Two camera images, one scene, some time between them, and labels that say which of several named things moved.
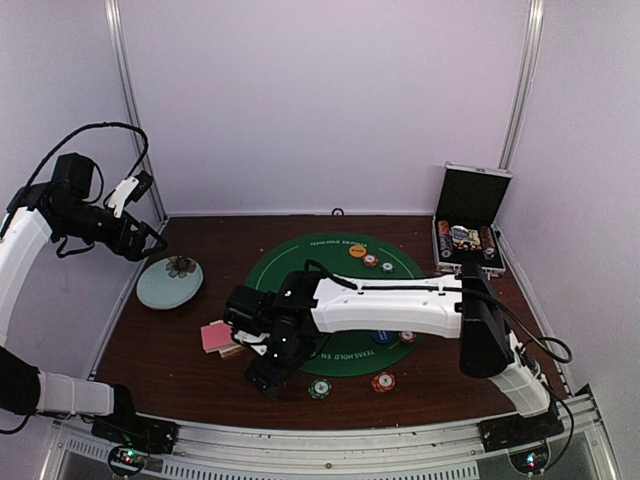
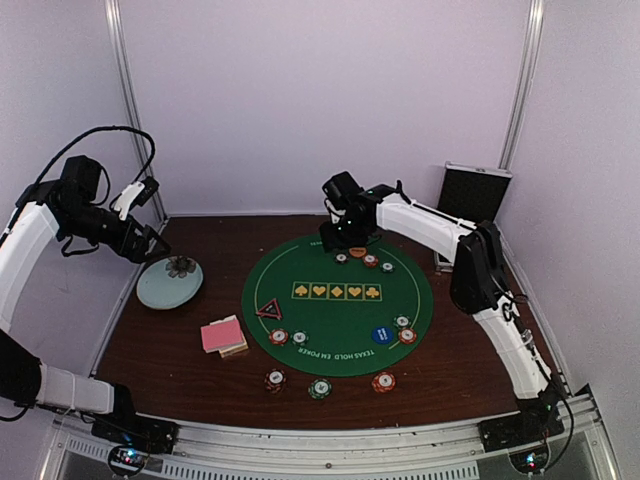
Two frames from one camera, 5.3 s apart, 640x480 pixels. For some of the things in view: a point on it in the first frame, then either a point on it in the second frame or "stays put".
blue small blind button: [382, 336] stays put
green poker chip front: [320, 388] stays put
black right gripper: [276, 377] → [330, 241]
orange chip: [370, 261] stays put
